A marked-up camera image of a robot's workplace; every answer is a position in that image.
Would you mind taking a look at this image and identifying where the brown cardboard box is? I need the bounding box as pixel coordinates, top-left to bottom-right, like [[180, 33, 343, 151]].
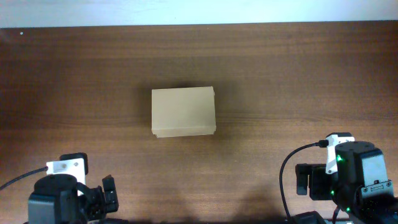
[[152, 86, 216, 138]]

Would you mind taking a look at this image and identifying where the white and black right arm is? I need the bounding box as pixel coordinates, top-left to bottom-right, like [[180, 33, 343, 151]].
[[295, 141, 397, 224]]

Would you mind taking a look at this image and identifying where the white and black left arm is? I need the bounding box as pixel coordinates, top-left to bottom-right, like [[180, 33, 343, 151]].
[[28, 174, 119, 224]]

